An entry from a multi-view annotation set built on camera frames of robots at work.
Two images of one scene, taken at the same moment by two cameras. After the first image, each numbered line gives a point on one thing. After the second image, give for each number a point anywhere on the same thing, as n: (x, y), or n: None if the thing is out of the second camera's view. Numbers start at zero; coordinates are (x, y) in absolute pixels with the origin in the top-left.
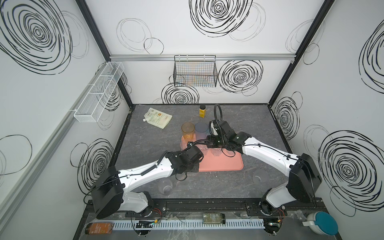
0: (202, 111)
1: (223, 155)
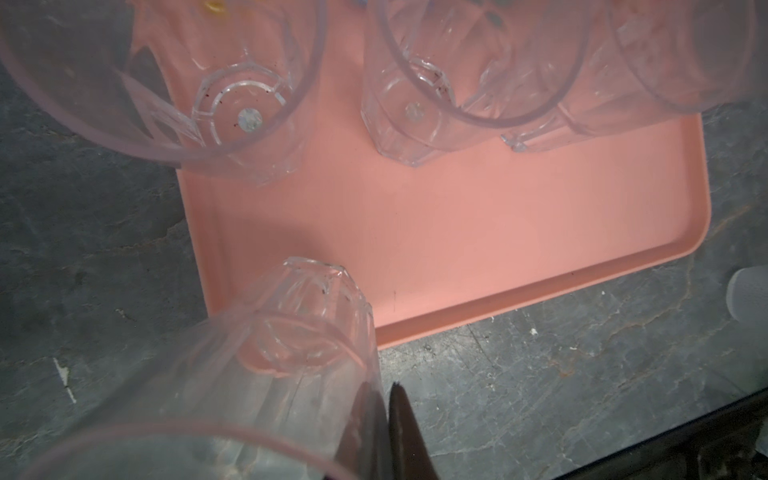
0: None
1: (460, 237)
